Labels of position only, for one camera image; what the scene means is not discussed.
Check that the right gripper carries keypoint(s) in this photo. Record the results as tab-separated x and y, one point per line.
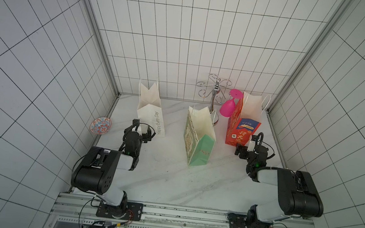
244	150

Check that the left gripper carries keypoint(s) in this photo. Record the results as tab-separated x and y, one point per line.
147	136

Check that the green Fresh paper bag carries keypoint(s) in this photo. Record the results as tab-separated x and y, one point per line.
199	136

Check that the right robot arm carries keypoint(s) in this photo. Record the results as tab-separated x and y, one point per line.
297	195

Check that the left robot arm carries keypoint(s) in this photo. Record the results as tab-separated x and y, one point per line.
94	172

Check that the white Happy Every Day bag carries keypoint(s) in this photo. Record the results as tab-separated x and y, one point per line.
149	109

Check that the red printed paper bag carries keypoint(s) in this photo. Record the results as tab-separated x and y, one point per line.
246	119

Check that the patterned ceramic bowl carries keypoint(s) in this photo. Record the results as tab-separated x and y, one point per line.
100	126

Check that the pink plastic wine glass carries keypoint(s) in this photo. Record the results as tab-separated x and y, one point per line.
229	106

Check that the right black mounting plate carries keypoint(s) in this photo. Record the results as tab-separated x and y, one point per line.
241	221

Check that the black mounting plate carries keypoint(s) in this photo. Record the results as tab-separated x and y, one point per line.
241	221
131	211

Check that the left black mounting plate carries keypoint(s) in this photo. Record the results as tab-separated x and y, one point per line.
131	211

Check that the chrome cup holder stand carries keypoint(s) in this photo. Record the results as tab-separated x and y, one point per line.
214	91

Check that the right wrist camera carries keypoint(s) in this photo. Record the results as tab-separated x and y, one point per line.
251	146

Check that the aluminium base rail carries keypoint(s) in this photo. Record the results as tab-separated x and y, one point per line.
87	209

